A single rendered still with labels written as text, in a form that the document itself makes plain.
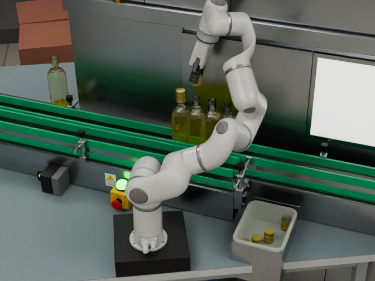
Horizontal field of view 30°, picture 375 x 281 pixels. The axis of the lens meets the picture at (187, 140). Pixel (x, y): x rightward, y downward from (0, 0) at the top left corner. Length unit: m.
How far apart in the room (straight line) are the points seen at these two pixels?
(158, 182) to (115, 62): 0.77
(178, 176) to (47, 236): 0.66
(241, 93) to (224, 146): 0.17
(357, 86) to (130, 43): 0.84
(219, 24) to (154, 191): 0.55
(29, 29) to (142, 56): 2.17
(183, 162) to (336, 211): 0.64
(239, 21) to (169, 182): 0.55
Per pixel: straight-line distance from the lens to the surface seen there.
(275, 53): 2.41
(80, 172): 2.66
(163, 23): 2.51
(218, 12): 2.19
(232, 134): 2.03
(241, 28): 2.21
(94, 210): 2.59
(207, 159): 2.07
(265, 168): 2.47
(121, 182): 2.53
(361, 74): 2.38
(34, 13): 4.95
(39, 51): 4.49
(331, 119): 2.49
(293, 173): 2.44
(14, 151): 2.77
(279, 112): 2.52
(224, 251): 2.40
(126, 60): 2.68
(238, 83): 2.09
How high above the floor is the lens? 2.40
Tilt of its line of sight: 34 degrees down
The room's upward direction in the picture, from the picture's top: 1 degrees counter-clockwise
